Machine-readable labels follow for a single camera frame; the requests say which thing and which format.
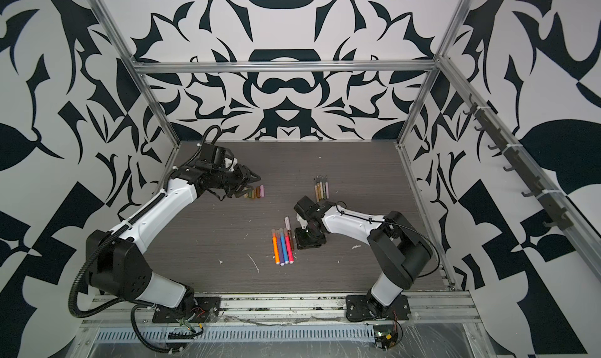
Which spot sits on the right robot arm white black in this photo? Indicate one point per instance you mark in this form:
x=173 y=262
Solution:
x=400 y=250

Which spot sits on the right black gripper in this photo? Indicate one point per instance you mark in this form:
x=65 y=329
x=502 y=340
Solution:
x=301 y=244

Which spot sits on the purple marker pen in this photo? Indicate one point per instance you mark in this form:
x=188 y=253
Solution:
x=279 y=248

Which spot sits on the dark red marker pen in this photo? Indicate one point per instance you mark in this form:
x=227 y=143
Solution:
x=291 y=239

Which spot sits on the lilac pink marker pen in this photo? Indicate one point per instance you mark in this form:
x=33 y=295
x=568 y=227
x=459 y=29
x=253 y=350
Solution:
x=327 y=188

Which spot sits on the circuit board with green light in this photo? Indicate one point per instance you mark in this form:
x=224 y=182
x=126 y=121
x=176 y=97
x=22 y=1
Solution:
x=386 y=340

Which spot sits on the aluminium frame crossbar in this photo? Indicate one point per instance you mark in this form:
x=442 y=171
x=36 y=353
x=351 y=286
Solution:
x=283 y=66

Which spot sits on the orange marker pen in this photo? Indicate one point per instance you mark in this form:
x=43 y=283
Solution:
x=275 y=248

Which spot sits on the aluminium front rail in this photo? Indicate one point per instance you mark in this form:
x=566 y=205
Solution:
x=330 y=308

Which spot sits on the pink red marker pen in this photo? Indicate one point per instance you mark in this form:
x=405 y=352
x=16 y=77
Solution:
x=288 y=247

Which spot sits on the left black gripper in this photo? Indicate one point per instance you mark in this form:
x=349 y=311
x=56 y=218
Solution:
x=244 y=178

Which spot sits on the blue marker pen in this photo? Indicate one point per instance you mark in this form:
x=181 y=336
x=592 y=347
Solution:
x=283 y=248

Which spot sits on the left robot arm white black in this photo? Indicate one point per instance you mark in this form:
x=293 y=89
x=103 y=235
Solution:
x=115 y=261

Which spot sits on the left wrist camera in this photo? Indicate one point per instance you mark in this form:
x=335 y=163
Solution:
x=229 y=163

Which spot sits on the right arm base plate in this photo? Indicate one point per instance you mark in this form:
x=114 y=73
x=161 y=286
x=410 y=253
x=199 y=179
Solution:
x=361 y=308

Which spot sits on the white slotted cable duct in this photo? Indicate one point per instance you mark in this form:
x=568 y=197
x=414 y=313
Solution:
x=254 y=333

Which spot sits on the grey hook rack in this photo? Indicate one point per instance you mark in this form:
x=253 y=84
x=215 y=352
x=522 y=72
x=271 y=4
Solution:
x=522 y=164

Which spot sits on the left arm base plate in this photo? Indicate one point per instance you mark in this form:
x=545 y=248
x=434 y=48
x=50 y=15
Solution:
x=192 y=309

